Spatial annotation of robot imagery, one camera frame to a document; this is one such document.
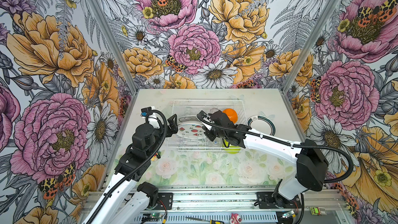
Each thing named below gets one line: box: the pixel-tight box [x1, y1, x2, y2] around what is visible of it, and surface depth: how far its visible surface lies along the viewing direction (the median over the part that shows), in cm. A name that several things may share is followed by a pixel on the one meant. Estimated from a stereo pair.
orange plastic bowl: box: [222, 108, 238, 124], surface depth 104 cm
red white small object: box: [230, 212, 243, 224], surface depth 67 cm
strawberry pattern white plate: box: [175, 122, 207, 139], surface depth 91 cm
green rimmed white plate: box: [247, 114, 277, 137], surface depth 104 cm
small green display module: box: [309, 206, 328, 216], surface depth 71 cm
